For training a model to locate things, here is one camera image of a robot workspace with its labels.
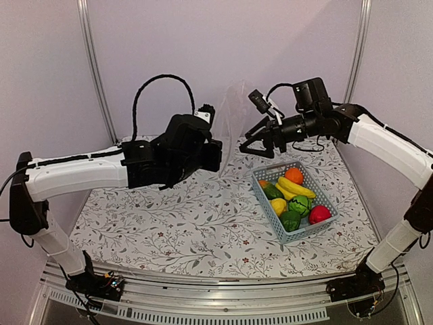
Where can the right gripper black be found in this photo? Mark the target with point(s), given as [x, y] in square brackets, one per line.
[275, 135]

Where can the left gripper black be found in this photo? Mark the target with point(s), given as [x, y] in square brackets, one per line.
[214, 162]

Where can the clear zip top bag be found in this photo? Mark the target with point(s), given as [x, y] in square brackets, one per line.
[230, 119]

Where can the yellow toy banana bunch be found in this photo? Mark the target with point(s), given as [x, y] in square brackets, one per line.
[289, 189]

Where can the green toy watermelon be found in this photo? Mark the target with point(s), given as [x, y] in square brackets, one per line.
[301, 204]

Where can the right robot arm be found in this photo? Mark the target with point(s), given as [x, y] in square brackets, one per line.
[350, 124]

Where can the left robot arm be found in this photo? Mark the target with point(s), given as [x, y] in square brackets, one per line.
[130, 165]

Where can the orange toy fruit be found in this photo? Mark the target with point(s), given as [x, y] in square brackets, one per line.
[295, 175]

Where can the green orange toy mango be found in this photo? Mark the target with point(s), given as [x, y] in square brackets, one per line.
[270, 190]

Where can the yellow toy pear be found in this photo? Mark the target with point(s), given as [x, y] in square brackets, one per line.
[279, 205]

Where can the light blue plastic basket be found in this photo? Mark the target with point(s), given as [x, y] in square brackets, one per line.
[272, 173]

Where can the floral tablecloth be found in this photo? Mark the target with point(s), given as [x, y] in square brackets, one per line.
[213, 225]

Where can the green toy pepper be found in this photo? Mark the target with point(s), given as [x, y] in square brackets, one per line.
[290, 220]

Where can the red toy apple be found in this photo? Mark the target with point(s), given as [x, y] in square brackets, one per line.
[318, 214]

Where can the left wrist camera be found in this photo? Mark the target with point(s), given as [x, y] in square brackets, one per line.
[206, 113]

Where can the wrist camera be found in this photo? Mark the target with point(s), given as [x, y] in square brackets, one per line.
[206, 113]
[258, 99]

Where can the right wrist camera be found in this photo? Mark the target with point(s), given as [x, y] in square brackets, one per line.
[258, 99]

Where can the front aluminium rail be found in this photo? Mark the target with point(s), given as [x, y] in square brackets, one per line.
[159, 298]

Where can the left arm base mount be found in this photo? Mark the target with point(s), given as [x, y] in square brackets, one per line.
[108, 286]

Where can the right aluminium frame post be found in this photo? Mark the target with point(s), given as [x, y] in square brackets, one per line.
[360, 42]

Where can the aluminium frame post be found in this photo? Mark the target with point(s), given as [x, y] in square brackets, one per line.
[360, 42]
[85, 23]

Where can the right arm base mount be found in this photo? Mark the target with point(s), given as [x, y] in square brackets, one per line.
[363, 282]

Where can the left aluminium frame post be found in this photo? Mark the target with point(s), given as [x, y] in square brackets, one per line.
[85, 23]

